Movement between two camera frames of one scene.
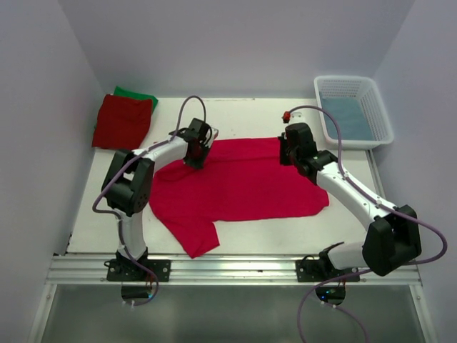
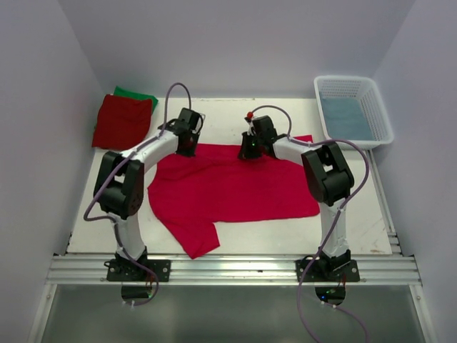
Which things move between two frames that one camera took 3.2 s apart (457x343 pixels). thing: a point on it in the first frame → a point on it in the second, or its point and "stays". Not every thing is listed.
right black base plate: [318, 271] stays
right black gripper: [283, 160] → [245, 152]
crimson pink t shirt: [240, 177] stays
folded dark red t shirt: [122, 122] stays
